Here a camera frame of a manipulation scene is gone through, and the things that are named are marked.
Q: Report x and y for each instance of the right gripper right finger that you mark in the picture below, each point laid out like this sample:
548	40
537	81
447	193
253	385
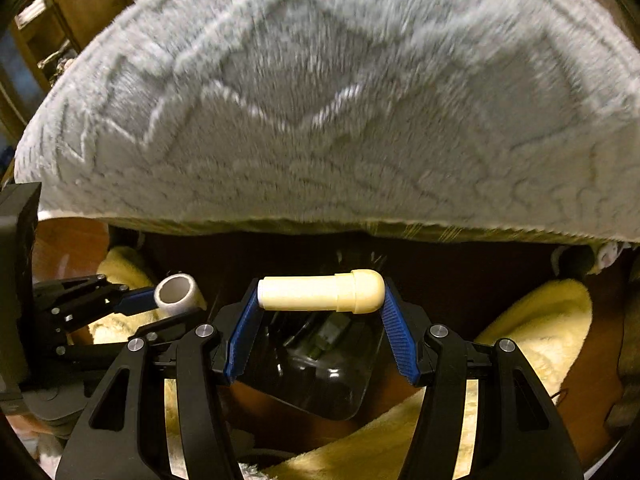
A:
519	432

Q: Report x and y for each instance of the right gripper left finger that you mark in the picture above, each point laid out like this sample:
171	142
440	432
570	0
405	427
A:
121	432

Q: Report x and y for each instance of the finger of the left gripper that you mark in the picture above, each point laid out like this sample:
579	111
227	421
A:
78	309
75	290

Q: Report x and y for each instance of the tape roll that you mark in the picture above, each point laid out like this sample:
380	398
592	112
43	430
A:
178	294

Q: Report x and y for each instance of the cream small tube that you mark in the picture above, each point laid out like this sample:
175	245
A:
360	291

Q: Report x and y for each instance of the black trash bin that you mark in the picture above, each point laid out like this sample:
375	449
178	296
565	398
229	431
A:
318	362

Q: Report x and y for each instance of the yellow towel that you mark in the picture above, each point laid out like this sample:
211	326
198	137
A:
549	326

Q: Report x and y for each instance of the wooden wardrobe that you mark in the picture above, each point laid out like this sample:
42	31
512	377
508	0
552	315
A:
34	33

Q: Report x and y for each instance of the grey fluffy blanket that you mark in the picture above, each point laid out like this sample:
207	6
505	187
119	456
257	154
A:
401	117

